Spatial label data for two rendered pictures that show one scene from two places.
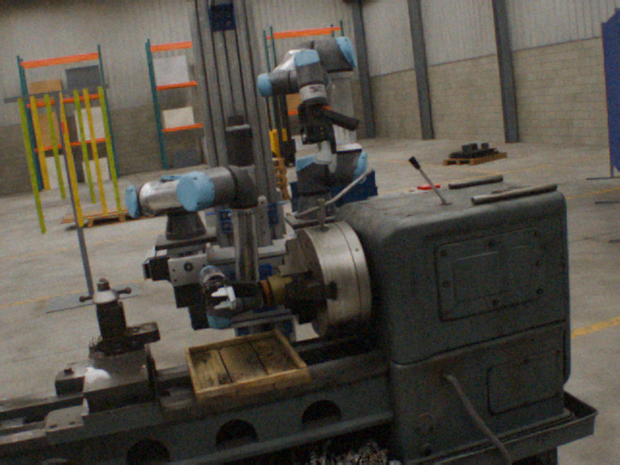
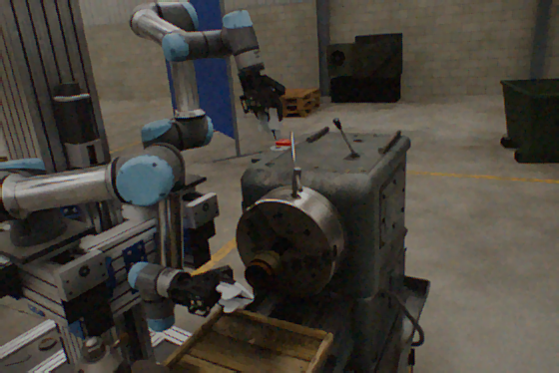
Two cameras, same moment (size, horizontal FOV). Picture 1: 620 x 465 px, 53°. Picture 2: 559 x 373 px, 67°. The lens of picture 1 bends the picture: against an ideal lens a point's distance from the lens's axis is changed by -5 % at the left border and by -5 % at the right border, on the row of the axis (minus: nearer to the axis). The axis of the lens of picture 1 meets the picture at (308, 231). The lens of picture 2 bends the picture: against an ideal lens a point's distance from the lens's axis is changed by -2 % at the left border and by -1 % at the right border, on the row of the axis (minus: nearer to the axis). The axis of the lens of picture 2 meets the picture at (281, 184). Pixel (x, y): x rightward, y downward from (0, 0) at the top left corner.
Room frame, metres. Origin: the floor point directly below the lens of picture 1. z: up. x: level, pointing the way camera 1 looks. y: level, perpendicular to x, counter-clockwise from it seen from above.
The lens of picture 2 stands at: (1.04, 0.79, 1.67)
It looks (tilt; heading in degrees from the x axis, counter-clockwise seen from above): 20 degrees down; 313
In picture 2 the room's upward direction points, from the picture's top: 5 degrees counter-clockwise
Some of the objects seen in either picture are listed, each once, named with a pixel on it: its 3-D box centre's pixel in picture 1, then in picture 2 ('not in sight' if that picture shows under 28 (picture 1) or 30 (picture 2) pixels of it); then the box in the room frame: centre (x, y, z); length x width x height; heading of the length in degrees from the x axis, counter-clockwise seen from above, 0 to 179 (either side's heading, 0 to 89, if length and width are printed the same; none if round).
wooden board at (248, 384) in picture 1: (242, 363); (247, 357); (1.73, 0.23, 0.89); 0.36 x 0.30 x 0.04; 14
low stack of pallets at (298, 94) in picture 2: not in sight; (293, 102); (7.16, -6.35, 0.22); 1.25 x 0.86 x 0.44; 109
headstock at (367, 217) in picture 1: (449, 260); (332, 199); (1.92, -0.42, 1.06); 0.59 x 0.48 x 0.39; 104
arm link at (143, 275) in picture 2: (212, 280); (151, 278); (1.99, 0.32, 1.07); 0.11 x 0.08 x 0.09; 14
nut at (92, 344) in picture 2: (103, 283); (93, 346); (1.72, 0.58, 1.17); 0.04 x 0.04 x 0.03
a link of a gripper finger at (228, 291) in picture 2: (222, 294); (232, 293); (1.73, 0.26, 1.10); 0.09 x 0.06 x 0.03; 14
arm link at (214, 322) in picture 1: (222, 308); (161, 305); (1.99, 0.30, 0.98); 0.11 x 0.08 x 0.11; 129
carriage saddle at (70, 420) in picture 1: (104, 387); not in sight; (1.64, 0.61, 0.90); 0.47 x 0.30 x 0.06; 14
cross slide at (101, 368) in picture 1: (116, 364); not in sight; (1.66, 0.57, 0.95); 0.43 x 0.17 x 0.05; 14
